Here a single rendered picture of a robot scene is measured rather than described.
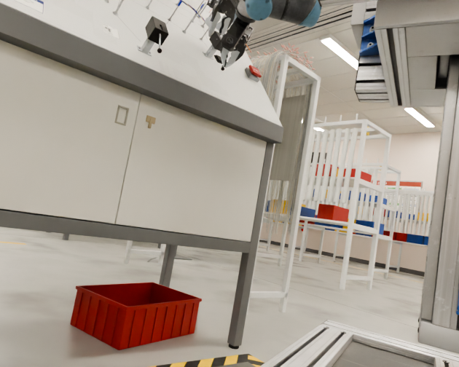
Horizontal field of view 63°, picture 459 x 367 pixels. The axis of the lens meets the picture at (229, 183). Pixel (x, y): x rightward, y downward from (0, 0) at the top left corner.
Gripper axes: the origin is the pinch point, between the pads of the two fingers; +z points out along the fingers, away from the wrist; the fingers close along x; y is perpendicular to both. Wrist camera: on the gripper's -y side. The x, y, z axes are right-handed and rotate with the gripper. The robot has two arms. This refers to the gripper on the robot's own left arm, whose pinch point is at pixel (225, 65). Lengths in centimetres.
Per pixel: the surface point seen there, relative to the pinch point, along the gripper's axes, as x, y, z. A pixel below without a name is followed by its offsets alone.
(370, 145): -328, 711, 478
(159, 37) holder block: 16.6, -25.9, -15.0
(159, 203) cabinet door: -5, -53, 21
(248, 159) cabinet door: -23.9, -16.8, 20.0
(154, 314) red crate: -20, -72, 55
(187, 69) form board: 9.1, -14.5, -1.2
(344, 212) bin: -164, 184, 219
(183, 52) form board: 14.6, -5.8, -0.4
